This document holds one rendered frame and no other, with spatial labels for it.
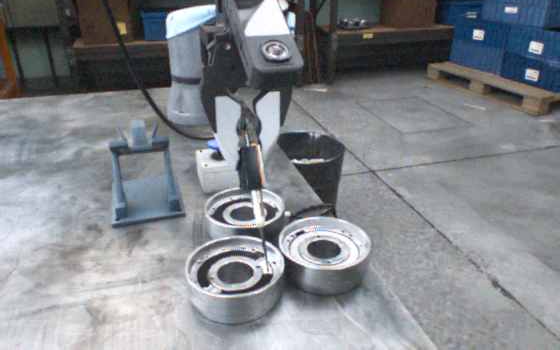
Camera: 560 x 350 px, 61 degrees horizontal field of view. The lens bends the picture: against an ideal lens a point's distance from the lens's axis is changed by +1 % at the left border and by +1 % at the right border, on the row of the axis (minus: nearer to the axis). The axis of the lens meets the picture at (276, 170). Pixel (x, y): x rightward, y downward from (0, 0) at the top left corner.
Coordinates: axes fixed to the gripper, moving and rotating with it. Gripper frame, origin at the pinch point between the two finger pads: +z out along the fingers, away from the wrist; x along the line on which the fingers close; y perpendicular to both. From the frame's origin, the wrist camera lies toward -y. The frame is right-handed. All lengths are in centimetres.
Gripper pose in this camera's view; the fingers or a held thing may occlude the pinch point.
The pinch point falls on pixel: (248, 160)
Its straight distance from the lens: 51.8
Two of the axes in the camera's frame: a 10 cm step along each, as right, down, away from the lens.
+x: -9.6, 1.3, -2.7
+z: 0.0, 9.0, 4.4
